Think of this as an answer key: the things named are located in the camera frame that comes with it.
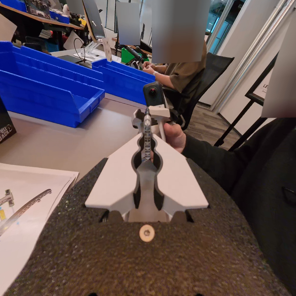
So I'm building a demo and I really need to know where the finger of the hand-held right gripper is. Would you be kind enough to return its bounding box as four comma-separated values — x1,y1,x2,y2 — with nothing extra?
132,108,146,135
149,105,171,118

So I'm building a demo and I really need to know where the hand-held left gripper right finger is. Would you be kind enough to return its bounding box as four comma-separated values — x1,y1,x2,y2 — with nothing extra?
151,134,209,222

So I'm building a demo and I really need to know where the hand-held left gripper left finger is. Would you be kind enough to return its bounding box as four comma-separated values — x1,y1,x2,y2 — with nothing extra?
85,134,144,222

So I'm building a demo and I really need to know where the grey angled toy beam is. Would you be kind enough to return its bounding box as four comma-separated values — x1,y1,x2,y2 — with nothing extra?
142,108,152,165

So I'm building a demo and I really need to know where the person's right forearm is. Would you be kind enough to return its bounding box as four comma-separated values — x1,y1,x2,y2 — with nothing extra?
181,133,252,197

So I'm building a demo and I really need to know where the another person's forearm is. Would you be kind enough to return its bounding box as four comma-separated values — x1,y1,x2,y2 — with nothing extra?
153,66,177,90

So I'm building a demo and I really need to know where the grey desk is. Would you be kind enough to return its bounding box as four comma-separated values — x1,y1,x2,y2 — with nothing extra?
0,50,192,296

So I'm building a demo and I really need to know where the person's right hand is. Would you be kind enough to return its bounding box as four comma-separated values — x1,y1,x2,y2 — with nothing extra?
164,122,187,153

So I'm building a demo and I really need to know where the blue plastic bin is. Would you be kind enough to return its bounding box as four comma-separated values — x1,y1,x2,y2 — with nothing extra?
92,58,156,106
0,41,106,129

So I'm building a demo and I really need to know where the green plastic holder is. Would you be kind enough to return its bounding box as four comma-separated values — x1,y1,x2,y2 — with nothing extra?
121,47,142,67

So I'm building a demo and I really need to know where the hanging paper tag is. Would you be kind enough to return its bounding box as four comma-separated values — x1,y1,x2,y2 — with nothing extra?
102,38,113,62

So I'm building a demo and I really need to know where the white instruction booklet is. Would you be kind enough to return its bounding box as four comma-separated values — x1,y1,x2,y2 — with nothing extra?
0,163,79,294

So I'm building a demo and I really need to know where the white laptop stand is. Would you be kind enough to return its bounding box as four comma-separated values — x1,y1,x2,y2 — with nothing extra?
74,38,104,61

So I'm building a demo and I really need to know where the person in black sweatshirt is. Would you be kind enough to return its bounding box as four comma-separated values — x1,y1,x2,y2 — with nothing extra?
229,117,296,296

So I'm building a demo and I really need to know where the black tablet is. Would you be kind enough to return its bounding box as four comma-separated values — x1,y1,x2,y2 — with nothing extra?
58,55,82,64

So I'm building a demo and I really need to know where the framed sign on black easel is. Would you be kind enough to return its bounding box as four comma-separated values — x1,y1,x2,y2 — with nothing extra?
214,52,279,152

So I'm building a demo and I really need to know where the grey monitor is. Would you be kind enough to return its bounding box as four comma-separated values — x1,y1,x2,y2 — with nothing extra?
82,0,107,38

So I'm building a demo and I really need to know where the white paper sheet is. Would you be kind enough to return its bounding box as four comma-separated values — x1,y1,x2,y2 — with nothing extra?
64,31,84,50

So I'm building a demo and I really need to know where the black printed toy box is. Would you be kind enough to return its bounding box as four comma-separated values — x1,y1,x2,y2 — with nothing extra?
0,97,17,144

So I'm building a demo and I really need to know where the small blue bin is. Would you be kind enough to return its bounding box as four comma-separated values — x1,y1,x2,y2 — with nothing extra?
0,0,27,12
49,10,70,24

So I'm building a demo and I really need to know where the wooden background table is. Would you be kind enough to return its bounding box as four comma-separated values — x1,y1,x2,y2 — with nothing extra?
0,2,85,44

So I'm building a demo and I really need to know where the dark toy box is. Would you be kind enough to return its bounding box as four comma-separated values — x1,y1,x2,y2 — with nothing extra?
24,0,51,19

